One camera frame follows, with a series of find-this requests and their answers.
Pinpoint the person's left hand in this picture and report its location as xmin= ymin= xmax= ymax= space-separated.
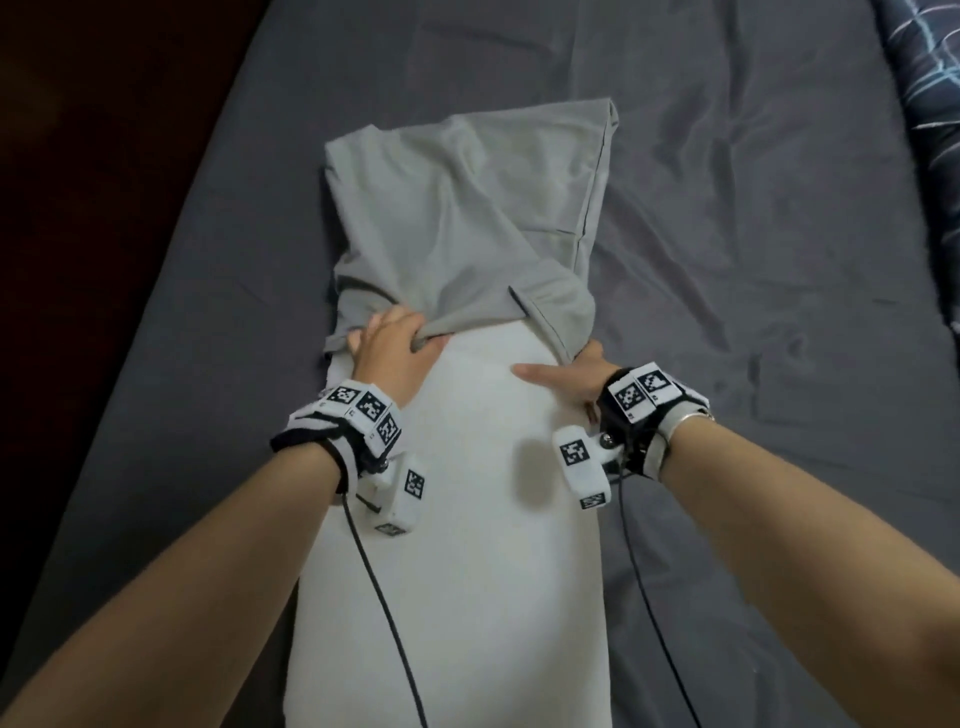
xmin=346 ymin=303 xmax=451 ymax=410

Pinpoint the person's right hand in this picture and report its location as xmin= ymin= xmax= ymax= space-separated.
xmin=512 ymin=341 xmax=631 ymax=421

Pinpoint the grey pillowcase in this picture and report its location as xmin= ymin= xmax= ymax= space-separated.
xmin=322 ymin=97 xmax=620 ymax=369

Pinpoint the white pillow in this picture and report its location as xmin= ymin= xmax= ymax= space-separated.
xmin=283 ymin=322 xmax=609 ymax=728

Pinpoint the person's left forearm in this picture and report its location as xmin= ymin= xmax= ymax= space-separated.
xmin=0 ymin=442 xmax=343 ymax=728

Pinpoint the person's right forearm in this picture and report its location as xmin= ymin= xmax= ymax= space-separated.
xmin=659 ymin=416 xmax=960 ymax=728

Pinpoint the navy patterned quilt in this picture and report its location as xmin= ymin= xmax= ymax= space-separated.
xmin=873 ymin=0 xmax=960 ymax=331

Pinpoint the black marker-tagged wrist strap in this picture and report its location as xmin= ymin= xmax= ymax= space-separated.
xmin=269 ymin=380 xmax=403 ymax=493
xmin=596 ymin=362 xmax=710 ymax=481

